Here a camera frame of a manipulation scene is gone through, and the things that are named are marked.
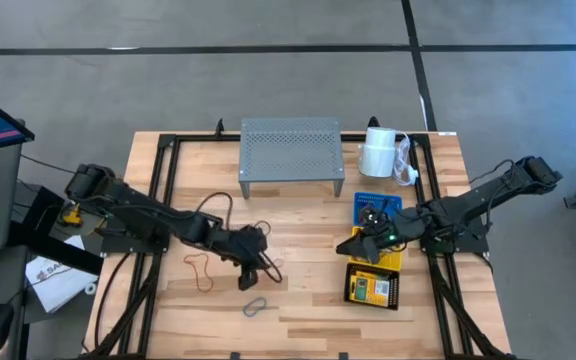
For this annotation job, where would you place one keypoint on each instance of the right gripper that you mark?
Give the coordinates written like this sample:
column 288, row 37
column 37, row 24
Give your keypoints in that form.
column 403, row 227

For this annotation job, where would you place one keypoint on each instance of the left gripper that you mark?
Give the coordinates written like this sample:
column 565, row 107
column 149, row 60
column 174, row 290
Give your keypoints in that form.
column 230, row 247

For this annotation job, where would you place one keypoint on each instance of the blue rubber band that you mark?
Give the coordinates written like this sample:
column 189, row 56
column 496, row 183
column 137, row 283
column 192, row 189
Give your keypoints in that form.
column 245, row 311

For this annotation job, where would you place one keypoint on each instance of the Crayola crayon box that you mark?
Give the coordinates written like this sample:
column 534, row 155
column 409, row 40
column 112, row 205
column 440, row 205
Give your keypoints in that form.
column 370, row 300

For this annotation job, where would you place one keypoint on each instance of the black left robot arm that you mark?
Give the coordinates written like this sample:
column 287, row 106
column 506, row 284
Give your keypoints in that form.
column 133, row 210

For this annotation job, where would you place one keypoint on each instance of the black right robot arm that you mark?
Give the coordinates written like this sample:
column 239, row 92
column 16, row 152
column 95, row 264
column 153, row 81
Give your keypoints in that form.
column 493, row 192

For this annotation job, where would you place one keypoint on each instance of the yellow plastic basket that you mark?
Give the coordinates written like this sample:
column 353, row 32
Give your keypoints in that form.
column 393, row 260

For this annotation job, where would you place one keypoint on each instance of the blue plastic basket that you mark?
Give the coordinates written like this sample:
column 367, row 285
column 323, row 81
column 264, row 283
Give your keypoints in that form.
column 393, row 200

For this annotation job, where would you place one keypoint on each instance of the black plastic basket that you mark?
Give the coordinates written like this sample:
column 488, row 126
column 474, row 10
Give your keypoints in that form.
column 396, row 300

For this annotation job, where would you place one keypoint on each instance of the white cylinder roll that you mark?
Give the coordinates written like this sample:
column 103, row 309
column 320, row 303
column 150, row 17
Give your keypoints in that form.
column 378, row 152

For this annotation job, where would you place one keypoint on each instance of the clear plastic bag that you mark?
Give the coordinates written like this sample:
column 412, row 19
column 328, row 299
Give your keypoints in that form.
column 405, row 160

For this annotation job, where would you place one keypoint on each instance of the grey perforated metal shelf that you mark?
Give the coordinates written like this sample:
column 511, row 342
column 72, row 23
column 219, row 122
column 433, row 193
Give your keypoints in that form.
column 293, row 150

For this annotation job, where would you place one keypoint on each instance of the black clamp knob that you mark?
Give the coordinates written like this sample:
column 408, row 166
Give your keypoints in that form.
column 219, row 127
column 374, row 122

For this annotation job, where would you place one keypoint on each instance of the yellow tape measure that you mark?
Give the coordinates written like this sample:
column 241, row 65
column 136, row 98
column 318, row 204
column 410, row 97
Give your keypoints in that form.
column 72, row 217

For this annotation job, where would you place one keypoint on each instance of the white paper booklet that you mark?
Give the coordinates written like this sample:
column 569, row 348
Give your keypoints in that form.
column 58, row 280

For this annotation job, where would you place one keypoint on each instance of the black metal beam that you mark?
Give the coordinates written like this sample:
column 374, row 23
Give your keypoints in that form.
column 53, row 250

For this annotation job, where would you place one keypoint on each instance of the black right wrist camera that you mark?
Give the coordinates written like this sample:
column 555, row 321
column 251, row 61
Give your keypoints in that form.
column 375, row 215

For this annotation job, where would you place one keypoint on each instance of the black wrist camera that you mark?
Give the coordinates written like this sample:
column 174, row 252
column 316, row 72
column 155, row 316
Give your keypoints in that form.
column 255, row 237
column 375, row 215

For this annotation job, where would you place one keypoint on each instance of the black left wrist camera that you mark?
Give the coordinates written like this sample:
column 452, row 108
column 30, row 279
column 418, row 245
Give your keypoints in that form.
column 255, row 237

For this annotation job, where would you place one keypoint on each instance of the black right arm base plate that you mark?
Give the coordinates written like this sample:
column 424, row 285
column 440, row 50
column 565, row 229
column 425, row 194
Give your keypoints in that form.
column 468, row 245

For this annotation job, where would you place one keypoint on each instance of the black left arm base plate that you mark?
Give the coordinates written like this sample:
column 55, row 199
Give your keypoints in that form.
column 118, row 245

